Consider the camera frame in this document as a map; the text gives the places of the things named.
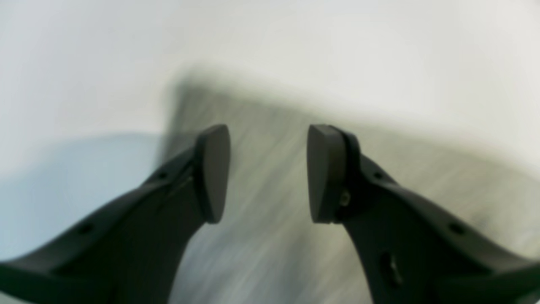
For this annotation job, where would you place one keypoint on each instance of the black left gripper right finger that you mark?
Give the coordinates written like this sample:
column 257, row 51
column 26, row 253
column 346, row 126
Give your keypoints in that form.
column 411, row 250

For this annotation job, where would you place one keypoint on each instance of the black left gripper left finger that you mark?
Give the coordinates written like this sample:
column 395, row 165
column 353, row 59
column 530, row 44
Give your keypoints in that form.
column 129, row 250

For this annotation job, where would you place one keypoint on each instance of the grey T-shirt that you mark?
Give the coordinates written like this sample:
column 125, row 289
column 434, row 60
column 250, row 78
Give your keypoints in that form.
column 310, row 219

